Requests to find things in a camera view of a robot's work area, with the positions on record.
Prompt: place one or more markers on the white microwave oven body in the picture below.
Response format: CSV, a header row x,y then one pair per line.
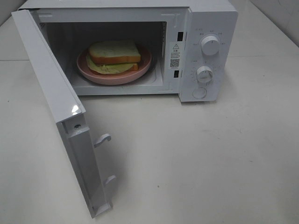
x,y
171,30

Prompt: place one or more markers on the white round door button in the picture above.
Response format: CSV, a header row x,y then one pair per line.
x,y
199,93

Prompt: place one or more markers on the white lower timer knob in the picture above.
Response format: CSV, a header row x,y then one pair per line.
x,y
204,74

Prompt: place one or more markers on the white upper power knob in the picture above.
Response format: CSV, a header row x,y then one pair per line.
x,y
210,45

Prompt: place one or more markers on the white microwave door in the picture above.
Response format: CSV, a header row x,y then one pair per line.
x,y
67,111

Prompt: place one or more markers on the toast sandwich with lettuce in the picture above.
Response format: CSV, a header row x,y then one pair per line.
x,y
113,57

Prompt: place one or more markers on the glass microwave turntable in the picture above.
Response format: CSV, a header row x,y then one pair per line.
x,y
149,78

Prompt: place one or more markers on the pink round plate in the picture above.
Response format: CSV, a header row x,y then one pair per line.
x,y
115,79

